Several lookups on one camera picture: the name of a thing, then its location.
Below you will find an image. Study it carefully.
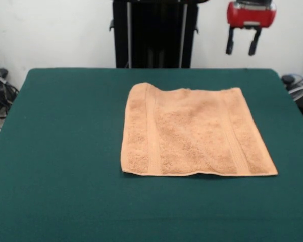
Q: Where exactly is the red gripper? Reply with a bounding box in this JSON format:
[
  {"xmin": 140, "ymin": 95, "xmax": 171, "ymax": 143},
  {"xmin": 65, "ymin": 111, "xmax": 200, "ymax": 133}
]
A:
[{"xmin": 225, "ymin": 1, "xmax": 278, "ymax": 56}]

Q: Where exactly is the tan terry towel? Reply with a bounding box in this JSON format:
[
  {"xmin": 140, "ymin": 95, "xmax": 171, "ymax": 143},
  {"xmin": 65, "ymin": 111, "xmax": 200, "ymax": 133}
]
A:
[{"xmin": 121, "ymin": 82, "xmax": 279, "ymax": 177}]

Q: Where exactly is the dark green table cloth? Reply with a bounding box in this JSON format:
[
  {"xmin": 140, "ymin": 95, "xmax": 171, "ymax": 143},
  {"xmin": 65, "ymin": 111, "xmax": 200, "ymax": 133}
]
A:
[{"xmin": 0, "ymin": 67, "xmax": 303, "ymax": 242}]

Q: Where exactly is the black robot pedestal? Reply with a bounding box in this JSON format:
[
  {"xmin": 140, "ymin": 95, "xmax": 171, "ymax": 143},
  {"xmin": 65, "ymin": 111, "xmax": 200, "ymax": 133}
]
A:
[{"xmin": 109, "ymin": 0, "xmax": 210, "ymax": 69}]

